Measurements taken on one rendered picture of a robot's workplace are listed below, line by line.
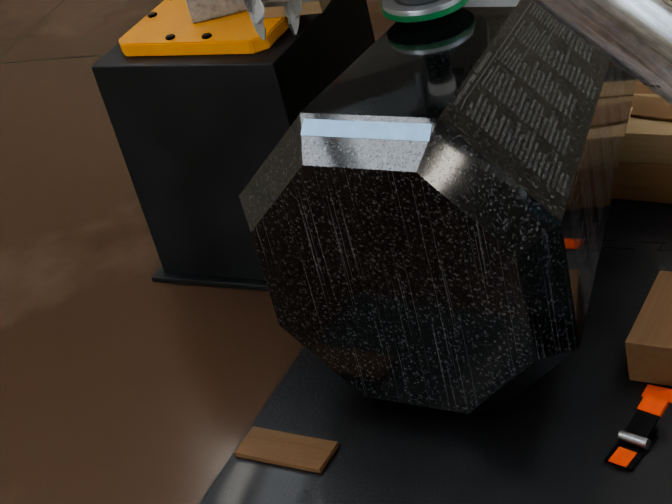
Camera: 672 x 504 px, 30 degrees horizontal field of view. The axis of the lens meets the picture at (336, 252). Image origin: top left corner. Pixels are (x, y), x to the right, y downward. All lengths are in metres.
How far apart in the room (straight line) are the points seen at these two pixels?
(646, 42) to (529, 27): 1.33
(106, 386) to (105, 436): 0.22
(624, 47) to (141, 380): 2.14
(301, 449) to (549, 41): 1.16
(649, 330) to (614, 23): 1.46
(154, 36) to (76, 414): 1.08
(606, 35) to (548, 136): 1.09
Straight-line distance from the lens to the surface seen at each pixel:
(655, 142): 3.68
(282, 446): 3.15
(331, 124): 2.76
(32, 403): 3.67
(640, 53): 1.77
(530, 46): 3.03
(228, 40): 3.45
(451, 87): 2.77
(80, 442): 3.45
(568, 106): 2.96
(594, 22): 1.75
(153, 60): 3.57
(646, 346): 3.06
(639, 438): 2.94
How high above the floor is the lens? 2.04
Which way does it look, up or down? 32 degrees down
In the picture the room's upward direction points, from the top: 15 degrees counter-clockwise
